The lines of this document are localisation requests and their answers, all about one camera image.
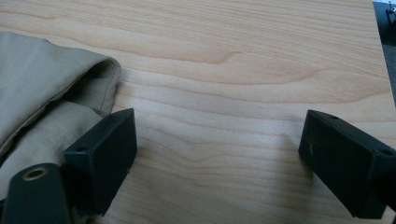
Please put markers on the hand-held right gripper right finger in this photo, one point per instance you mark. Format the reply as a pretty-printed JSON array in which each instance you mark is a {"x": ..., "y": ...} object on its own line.
[{"x": 345, "y": 168}]

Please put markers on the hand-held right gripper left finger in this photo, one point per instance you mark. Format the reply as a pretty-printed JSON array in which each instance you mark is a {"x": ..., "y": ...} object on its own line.
[{"x": 102, "y": 161}]

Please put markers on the beige garment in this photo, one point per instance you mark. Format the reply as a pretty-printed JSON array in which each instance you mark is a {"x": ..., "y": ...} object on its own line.
[{"x": 37, "y": 71}]

